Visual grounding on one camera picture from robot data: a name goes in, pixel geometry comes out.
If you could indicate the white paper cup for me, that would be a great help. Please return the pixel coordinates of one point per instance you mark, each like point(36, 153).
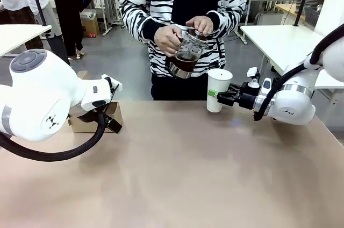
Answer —
point(219, 82)

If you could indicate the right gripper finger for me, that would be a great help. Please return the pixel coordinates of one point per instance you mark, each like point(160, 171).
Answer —
point(235, 87)
point(228, 99)

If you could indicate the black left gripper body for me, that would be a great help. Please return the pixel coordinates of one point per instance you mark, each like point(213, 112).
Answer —
point(113, 124)

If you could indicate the person's left forearm striped sleeve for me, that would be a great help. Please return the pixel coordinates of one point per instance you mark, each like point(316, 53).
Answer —
point(225, 23)

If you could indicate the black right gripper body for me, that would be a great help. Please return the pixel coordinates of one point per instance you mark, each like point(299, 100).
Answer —
point(246, 99)

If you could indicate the wooden top table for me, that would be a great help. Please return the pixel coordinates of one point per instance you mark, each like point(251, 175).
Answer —
point(290, 10)

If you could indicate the person's right forearm striped sleeve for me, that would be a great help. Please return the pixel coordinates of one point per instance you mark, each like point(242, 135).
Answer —
point(139, 23)

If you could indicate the grey mesh basket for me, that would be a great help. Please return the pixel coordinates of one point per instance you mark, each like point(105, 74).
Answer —
point(313, 14)

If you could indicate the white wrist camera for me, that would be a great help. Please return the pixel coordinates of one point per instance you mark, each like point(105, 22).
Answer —
point(115, 85)
point(253, 76)

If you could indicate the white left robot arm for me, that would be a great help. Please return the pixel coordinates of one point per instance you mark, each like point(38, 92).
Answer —
point(40, 91)

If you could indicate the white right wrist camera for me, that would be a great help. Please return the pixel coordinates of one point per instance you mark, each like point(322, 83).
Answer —
point(253, 76)

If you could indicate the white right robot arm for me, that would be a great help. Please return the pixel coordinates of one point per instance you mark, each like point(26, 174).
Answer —
point(293, 104)

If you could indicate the brown cardboard cup carrier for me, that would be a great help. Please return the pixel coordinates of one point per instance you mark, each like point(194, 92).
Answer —
point(116, 109)

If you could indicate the person's left hand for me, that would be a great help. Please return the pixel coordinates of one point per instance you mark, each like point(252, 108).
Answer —
point(203, 23)

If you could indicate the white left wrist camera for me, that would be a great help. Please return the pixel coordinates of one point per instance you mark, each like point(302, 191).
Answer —
point(115, 85)

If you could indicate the glass coffee pot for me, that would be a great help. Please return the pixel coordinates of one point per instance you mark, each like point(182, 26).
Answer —
point(185, 62)

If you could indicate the person's right hand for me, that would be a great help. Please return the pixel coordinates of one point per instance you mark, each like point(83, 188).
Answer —
point(165, 41)

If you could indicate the person in blue top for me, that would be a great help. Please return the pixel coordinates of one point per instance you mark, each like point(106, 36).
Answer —
point(67, 10)

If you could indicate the brown cardboard box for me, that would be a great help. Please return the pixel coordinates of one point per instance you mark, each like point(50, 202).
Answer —
point(90, 26)

